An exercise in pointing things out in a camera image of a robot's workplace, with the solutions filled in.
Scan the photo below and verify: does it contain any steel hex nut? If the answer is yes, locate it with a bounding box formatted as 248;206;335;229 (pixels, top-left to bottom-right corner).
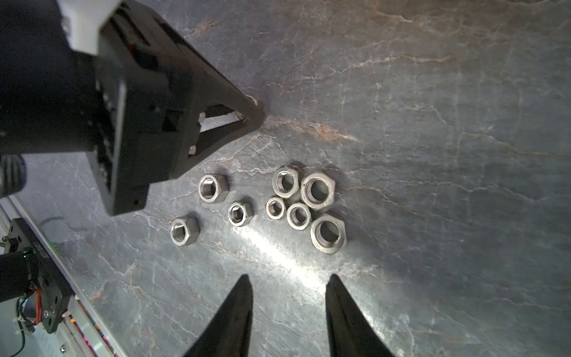
170;216;200;247
300;172;336;211
199;174;229;204
272;166;300;199
228;201;254;227
286;202;312;231
266;196;287;220
310;214;346;254

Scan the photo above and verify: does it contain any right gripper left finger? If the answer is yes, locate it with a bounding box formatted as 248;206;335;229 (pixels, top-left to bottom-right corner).
184;275;254;356

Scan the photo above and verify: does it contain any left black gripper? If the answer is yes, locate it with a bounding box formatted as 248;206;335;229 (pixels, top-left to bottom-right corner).
89;1;265;216

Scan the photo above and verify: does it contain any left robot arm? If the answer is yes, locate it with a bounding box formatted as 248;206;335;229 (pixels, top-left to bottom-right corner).
1;1;265;216

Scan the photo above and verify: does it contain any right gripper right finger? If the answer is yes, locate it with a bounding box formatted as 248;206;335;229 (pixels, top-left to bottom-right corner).
325;275;394;357

